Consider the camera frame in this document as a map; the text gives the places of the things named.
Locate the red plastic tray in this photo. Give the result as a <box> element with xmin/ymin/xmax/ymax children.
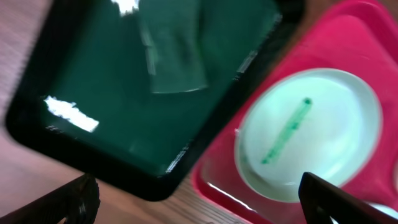
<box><xmin>192</xmin><ymin>1</ymin><xmax>397</xmax><ymax>223</ymax></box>

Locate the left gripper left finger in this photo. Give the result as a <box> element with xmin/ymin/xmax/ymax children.
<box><xmin>1</xmin><ymin>174</ymin><xmax>100</xmax><ymax>224</ymax></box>

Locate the black tray with green water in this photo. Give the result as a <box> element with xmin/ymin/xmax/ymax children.
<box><xmin>5</xmin><ymin>1</ymin><xmax>305</xmax><ymax>202</ymax></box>

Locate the green sponge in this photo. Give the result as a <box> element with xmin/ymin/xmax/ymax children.
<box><xmin>139</xmin><ymin>0</ymin><xmax>207</xmax><ymax>94</ymax></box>

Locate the light blue plate front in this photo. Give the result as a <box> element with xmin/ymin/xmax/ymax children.
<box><xmin>328</xmin><ymin>202</ymin><xmax>397</xmax><ymax>224</ymax></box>

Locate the light blue plate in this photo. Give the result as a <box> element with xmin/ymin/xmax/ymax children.
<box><xmin>234</xmin><ymin>68</ymin><xmax>382</xmax><ymax>202</ymax></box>
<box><xmin>328</xmin><ymin>202</ymin><xmax>397</xmax><ymax>224</ymax></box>

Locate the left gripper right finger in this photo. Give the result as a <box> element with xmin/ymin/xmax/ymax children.
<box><xmin>298</xmin><ymin>172</ymin><xmax>397</xmax><ymax>224</ymax></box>

